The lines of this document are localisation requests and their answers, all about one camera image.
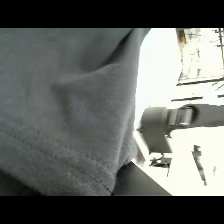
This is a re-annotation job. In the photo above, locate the grey garment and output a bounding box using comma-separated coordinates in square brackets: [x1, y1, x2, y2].
[0, 28, 152, 197]

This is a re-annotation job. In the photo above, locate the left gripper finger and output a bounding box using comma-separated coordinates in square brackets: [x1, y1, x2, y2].
[112, 161, 172, 197]

